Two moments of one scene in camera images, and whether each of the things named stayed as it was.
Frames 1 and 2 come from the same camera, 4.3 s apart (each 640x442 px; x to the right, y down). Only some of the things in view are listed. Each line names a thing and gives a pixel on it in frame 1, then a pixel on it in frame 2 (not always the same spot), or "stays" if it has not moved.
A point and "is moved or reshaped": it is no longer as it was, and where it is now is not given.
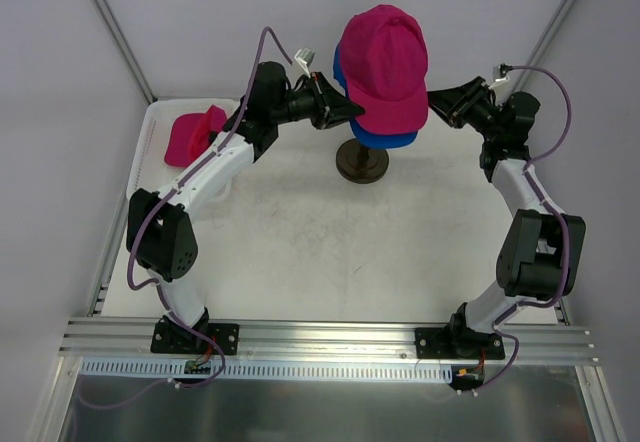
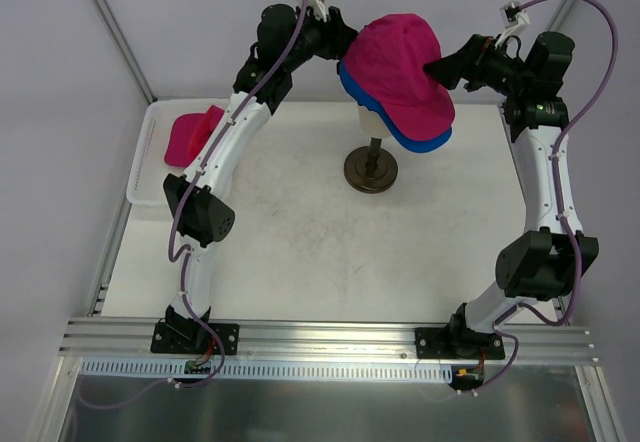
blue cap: [365, 137] to [365, 97]
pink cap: [385, 62] is moved or reshaped
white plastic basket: [149, 170] stays
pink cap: [189, 134] stays
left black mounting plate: [174, 337] stays
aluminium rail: [327, 340] stays
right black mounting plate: [457, 343] stays
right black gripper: [465, 103] to [470, 62]
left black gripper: [320, 100] to [338, 32]
